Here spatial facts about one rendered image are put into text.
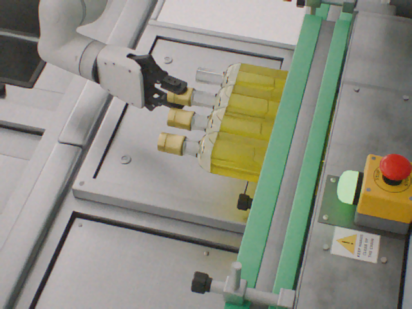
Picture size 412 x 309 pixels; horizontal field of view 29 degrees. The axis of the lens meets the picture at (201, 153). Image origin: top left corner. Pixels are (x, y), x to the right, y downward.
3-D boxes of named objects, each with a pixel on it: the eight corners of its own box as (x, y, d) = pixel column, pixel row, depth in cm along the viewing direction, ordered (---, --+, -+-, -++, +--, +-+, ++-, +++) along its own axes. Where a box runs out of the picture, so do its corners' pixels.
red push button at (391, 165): (377, 165, 105) (382, 148, 102) (408, 171, 104) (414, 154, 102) (374, 188, 103) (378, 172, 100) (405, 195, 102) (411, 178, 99)
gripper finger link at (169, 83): (147, 83, 144) (179, 96, 142) (146, 69, 142) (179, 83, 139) (156, 72, 146) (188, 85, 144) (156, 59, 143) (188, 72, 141)
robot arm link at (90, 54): (82, 91, 152) (94, 96, 151) (77, 56, 146) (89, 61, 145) (105, 67, 157) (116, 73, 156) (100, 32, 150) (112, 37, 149)
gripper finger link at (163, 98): (149, 109, 149) (179, 121, 147) (148, 96, 147) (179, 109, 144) (158, 98, 151) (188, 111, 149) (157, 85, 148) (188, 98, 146)
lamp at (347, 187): (360, 186, 110) (338, 181, 110) (365, 165, 106) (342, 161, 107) (355, 212, 107) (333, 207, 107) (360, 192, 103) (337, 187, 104)
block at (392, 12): (387, 44, 144) (348, 37, 145) (397, 2, 137) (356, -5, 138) (385, 57, 142) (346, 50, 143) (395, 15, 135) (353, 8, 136)
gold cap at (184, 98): (195, 97, 147) (172, 93, 147) (195, 83, 144) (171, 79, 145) (190, 111, 144) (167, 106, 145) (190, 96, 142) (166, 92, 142)
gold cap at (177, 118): (196, 120, 142) (172, 115, 143) (195, 107, 140) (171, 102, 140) (190, 135, 140) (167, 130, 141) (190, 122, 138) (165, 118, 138)
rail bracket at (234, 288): (298, 297, 102) (196, 273, 104) (304, 265, 96) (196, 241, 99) (292, 324, 99) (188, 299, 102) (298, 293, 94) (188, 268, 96)
